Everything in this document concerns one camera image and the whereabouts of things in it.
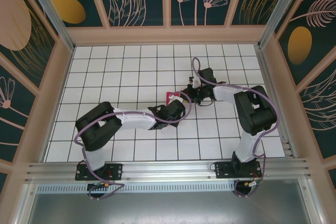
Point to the pink paper sheet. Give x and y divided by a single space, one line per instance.
168 95

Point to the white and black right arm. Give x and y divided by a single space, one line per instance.
257 113

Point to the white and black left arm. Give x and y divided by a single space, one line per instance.
99 129

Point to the grey metal plate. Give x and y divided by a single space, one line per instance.
168 208

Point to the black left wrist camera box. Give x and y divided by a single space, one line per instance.
176 111

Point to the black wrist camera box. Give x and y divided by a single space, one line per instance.
176 111
207 75

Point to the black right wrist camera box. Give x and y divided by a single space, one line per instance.
207 75

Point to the long aluminium mounting rail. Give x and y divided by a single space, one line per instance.
168 167

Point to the aluminium table side rail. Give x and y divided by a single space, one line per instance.
273 103

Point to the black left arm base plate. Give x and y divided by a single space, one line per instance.
115 171

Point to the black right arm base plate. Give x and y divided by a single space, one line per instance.
223 170

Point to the wall panel with pink fronds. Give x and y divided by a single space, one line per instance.
320 108

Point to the aluminium frame post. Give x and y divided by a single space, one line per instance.
47 6
281 3

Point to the wall panel with feather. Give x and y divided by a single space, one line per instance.
315 24

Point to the wall panel with orange oval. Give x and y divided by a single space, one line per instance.
71 9

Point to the wall panel with single flower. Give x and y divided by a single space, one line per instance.
13 103

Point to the wall panel with pale oval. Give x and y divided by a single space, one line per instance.
21 24

